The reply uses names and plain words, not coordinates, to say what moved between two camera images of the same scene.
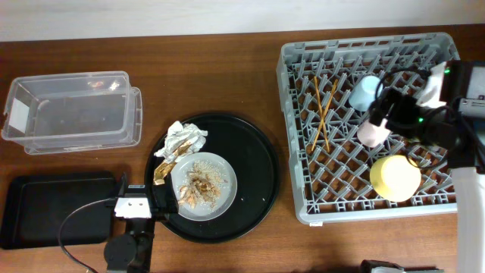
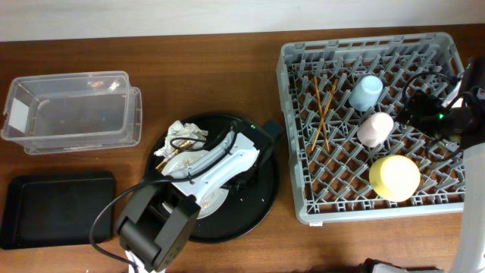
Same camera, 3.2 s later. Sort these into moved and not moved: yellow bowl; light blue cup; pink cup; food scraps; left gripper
Moved: food scraps; left gripper
Not moved: yellow bowl; pink cup; light blue cup
